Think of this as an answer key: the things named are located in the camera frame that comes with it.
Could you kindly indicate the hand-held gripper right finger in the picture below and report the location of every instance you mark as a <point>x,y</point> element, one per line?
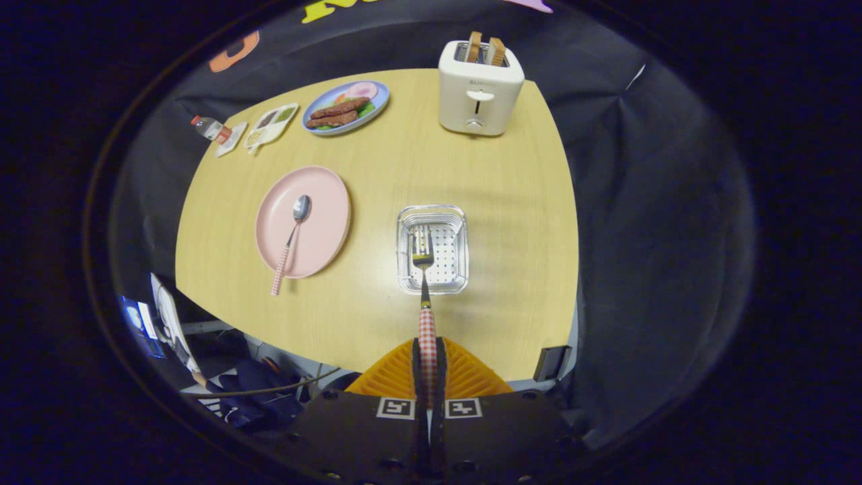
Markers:
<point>442,384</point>

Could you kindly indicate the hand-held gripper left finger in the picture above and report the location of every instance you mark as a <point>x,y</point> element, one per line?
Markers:
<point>416,384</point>

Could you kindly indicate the small black box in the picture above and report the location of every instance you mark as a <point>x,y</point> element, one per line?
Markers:
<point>552,364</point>

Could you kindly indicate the perforated metal tray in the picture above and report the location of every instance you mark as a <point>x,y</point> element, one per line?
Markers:
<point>448,256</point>

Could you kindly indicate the dark blue bag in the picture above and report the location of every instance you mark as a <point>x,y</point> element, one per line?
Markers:
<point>256,394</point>

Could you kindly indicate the pink plate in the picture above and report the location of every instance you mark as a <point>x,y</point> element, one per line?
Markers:
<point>323,222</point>

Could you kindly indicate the white paper bag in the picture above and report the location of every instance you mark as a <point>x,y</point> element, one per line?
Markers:
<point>168,316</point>

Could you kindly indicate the brown sausage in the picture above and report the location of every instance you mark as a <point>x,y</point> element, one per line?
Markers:
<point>340,108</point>
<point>333,120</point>

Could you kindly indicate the green lettuce leaf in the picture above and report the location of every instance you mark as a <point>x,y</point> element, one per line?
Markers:
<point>367,110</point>

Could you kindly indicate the white toaster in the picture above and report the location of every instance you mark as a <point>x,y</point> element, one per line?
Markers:
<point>458,101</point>

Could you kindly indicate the blue and white object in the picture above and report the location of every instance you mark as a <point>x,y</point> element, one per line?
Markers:
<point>138,327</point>

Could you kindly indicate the blue plate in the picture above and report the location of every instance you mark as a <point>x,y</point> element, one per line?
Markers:
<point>381,95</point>

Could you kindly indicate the white divided condiment tray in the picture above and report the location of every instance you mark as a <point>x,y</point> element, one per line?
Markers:
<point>269,131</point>

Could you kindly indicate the pink ham slice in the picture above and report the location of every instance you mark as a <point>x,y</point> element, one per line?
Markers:
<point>362,91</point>

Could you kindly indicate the small white square tray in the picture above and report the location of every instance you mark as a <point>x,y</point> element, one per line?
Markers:
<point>232,143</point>

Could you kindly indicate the clear plastic water bottle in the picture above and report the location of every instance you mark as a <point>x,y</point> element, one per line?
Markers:
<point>209,126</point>

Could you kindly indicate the brown toast slice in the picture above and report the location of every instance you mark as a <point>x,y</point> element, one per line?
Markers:
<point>474,47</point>
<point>496,52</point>

